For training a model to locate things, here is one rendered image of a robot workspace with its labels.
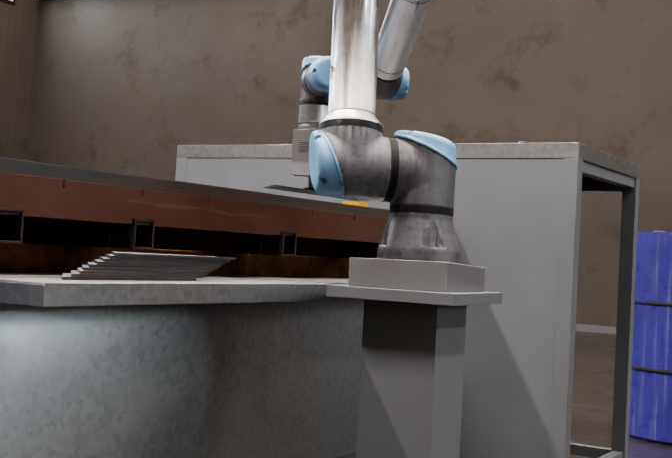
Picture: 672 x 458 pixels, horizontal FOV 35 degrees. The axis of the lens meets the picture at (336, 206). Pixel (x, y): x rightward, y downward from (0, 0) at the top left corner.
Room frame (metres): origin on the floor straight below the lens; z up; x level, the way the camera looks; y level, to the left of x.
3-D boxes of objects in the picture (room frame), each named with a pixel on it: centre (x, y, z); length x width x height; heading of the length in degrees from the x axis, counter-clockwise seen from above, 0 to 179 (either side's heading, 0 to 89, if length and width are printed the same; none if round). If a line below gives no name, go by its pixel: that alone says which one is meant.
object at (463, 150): (3.26, -0.20, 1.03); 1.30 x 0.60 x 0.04; 59
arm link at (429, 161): (1.91, -0.15, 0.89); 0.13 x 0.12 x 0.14; 100
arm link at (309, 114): (2.39, 0.06, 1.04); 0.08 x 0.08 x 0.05
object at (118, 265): (1.64, 0.32, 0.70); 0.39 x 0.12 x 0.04; 149
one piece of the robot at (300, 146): (2.39, 0.07, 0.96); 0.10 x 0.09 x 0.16; 59
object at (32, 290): (1.93, 0.11, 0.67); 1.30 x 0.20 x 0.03; 149
